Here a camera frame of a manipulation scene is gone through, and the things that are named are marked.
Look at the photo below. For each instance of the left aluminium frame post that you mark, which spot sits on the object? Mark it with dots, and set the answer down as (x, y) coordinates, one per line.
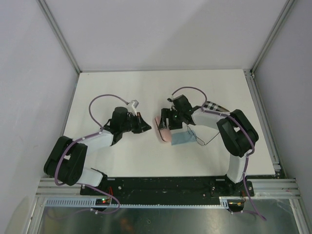
(58, 34)

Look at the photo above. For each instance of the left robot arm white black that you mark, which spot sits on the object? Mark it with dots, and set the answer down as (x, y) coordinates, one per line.
(66, 162)

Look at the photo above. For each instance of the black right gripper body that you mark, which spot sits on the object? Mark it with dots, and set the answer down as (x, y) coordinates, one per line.
(176, 120)

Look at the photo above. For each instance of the plaid glasses case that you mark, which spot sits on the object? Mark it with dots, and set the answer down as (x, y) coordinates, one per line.
(214, 107)

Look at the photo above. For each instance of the thin wire frame glasses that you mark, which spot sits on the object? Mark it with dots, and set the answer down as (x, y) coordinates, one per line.
(202, 135)

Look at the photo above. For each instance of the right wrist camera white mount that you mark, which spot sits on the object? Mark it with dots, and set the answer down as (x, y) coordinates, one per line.
(171, 98)

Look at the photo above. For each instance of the controller board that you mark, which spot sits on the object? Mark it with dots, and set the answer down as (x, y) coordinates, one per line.
(236, 205)
(103, 201)

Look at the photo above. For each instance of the pink glasses case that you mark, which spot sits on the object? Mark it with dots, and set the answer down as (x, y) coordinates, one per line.
(164, 134)

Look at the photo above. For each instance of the left controller board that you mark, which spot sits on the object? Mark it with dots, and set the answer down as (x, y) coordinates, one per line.
(103, 201)

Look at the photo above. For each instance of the right controller board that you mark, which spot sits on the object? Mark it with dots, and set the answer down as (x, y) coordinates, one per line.
(236, 205)

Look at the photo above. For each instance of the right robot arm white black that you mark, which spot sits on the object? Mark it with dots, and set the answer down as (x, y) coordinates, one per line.
(237, 133)

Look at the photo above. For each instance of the right aluminium frame post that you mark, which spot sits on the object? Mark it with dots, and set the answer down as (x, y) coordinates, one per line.
(275, 30)

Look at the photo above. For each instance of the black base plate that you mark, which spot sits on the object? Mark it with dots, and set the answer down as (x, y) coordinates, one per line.
(168, 191)

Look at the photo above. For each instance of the aluminium frame post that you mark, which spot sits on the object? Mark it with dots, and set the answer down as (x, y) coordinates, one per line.
(58, 34)
(275, 30)

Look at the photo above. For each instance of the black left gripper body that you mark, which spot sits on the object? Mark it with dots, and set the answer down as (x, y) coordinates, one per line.
(133, 123)

